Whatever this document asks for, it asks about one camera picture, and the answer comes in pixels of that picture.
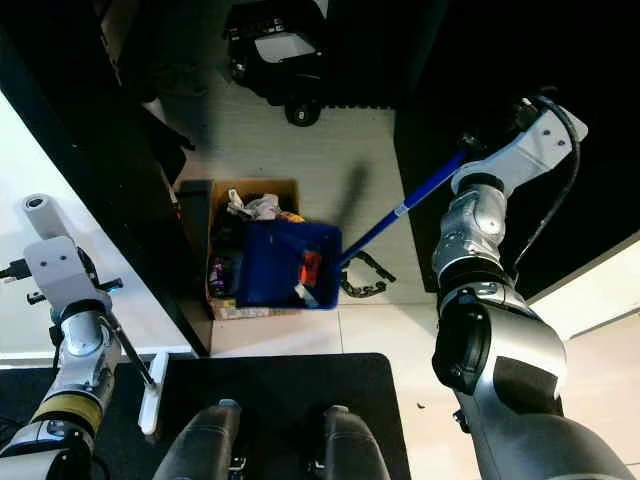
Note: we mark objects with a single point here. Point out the silver left robot leg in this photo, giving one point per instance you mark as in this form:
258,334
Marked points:
200,445

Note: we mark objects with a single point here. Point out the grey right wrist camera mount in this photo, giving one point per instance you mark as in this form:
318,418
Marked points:
520,150

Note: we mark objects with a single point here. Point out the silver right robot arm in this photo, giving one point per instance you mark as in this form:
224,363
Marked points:
470,235

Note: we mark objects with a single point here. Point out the cardboard box of clutter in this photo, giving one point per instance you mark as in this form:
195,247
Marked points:
222,195

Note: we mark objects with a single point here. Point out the black cabinet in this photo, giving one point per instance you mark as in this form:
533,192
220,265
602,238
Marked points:
120,180
460,60

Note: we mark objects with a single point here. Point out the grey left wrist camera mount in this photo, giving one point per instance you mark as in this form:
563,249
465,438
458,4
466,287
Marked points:
60,270

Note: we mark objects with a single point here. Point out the black floor mat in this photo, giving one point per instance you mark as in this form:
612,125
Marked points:
280,380
25,400

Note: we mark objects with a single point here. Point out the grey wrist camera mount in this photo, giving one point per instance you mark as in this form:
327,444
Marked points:
60,270
520,150

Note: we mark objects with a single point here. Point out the silver robot leg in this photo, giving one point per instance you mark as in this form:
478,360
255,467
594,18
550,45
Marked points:
200,445
350,445

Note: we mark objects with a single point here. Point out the small orange scrap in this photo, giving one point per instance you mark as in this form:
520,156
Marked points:
311,266

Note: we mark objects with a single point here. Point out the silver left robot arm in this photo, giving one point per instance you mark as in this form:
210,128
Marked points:
85,350

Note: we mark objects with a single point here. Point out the black wheeled machine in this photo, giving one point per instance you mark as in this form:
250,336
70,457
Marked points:
285,60

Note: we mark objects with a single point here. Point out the small white scrap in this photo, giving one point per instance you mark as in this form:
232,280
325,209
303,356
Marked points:
305,293

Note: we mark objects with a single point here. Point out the silver right robot leg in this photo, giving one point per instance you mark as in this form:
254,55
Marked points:
350,445

